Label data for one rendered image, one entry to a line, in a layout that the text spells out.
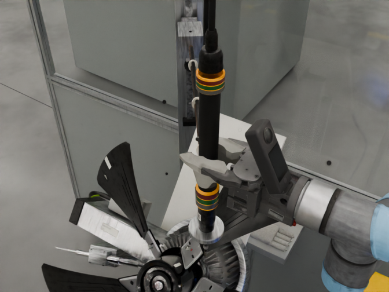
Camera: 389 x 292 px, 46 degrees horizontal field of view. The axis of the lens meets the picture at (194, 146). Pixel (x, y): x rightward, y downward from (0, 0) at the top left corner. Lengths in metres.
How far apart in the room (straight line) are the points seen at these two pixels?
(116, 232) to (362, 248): 0.79
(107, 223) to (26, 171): 1.99
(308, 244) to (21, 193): 1.92
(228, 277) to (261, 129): 0.62
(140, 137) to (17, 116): 1.90
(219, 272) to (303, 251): 0.83
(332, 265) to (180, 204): 0.68
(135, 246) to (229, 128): 0.42
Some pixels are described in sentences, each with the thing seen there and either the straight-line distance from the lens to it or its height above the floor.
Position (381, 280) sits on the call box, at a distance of 1.38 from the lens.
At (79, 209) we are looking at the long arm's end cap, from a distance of 1.41.
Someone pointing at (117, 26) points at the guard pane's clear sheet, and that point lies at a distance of 1.83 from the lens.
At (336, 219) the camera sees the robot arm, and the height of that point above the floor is 1.64.
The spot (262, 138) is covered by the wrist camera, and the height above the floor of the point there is 1.72.
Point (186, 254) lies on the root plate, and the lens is 1.13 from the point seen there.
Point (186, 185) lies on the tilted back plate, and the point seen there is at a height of 1.18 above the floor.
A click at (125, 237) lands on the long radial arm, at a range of 1.32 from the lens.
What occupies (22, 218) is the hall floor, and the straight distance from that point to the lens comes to 3.01.
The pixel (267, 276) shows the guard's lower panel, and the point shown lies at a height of 0.30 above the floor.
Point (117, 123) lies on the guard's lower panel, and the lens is 2.11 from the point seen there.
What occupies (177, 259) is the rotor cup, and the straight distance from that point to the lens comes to 1.12.
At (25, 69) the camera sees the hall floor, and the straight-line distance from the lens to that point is 4.41.
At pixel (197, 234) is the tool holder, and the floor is 1.44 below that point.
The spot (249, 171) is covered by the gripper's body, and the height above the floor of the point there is 1.65.
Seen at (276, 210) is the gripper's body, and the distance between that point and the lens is 0.76.
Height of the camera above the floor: 2.16
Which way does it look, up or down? 41 degrees down
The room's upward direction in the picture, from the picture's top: straight up
